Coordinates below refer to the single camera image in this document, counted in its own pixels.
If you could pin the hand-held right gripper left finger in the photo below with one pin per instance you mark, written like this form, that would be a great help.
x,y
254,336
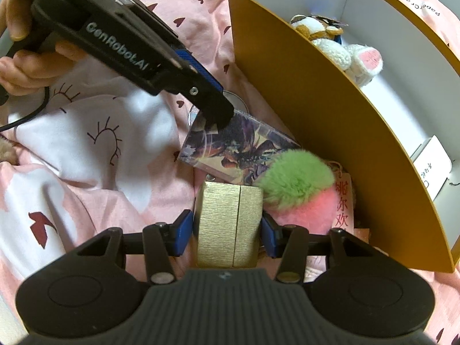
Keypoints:
x,y
185,230

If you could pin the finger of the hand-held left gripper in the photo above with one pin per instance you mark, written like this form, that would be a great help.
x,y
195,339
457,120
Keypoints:
x,y
215,111
201,72

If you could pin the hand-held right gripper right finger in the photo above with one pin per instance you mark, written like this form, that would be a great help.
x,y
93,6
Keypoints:
x,y
269,237

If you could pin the gold textured box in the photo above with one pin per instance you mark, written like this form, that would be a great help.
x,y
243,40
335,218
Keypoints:
x,y
222,222

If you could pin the colourful picture card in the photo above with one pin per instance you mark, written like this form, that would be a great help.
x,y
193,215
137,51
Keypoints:
x,y
244,147

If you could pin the yellow cardboard box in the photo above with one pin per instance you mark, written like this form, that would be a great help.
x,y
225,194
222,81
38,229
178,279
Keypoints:
x,y
305,107

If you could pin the white crochet bunny toy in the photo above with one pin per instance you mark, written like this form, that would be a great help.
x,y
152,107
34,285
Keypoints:
x,y
334,52

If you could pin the white box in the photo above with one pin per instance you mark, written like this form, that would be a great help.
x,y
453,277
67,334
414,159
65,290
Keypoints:
x,y
431,165

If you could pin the person's left hand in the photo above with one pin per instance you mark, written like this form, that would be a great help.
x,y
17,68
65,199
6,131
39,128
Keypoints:
x,y
36,68

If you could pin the round silver mirror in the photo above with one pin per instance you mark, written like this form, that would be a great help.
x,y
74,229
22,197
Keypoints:
x,y
239,102

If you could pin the pink cloud printed blanket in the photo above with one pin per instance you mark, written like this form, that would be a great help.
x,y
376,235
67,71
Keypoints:
x,y
107,187

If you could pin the brown fuzzy plush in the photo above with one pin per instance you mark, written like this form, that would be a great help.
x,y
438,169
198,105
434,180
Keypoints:
x,y
6,151

